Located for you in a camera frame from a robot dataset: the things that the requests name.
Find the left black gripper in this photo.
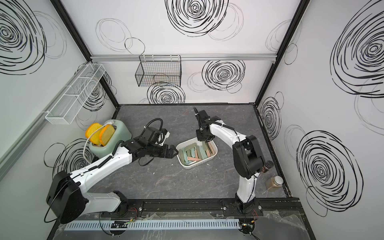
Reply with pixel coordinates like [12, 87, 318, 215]
[147, 144, 180, 158]

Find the white plastic storage box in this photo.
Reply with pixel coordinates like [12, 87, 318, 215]
[176, 138, 218, 169]

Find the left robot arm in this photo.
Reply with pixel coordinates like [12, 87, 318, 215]
[46, 127, 179, 224]

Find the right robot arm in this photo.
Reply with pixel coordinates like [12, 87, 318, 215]
[194, 108, 265, 215]

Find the green toaster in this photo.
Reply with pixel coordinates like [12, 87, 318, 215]
[89, 120, 132, 159]

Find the orange toast slice right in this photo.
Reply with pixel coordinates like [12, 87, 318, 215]
[98, 125, 115, 146]

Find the orange toast slice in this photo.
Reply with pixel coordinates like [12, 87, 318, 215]
[98, 125, 115, 146]
[85, 123, 103, 146]

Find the orange toast slice left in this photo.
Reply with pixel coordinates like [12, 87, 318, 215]
[85, 123, 103, 146]

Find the spice jar black cap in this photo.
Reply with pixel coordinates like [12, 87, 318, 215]
[261, 161, 275, 173]

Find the glass spice jar silver cap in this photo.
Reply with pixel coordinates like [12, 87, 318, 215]
[265, 176, 284, 192]

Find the white toaster cable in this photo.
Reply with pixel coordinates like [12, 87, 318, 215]
[82, 120, 115, 164]

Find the black wire basket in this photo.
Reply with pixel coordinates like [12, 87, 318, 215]
[135, 55, 182, 87]

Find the aluminium wall rail back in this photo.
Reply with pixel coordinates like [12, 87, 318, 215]
[91, 54, 277, 62]

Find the aluminium wall rail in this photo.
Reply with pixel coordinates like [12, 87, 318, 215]
[1, 61, 91, 181]
[91, 54, 277, 62]

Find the white wire shelf basket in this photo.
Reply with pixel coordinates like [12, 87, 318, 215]
[45, 63, 106, 125]

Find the grey slotted cable duct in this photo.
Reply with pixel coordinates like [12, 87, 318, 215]
[64, 219, 241, 231]

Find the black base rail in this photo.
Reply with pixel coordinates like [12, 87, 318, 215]
[61, 197, 302, 217]

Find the aluminium wall rail left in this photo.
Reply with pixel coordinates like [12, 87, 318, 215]
[1, 61, 91, 181]

